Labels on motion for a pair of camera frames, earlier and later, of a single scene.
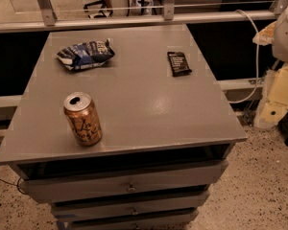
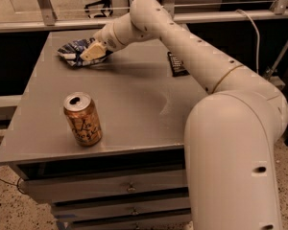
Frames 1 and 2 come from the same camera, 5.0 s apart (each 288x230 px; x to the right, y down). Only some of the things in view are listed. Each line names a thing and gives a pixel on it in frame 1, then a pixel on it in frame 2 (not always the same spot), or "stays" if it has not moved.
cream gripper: x=286 y=37 to x=106 y=40
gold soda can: x=80 y=108 stays
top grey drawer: x=75 y=188 stays
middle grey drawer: x=129 y=207 stays
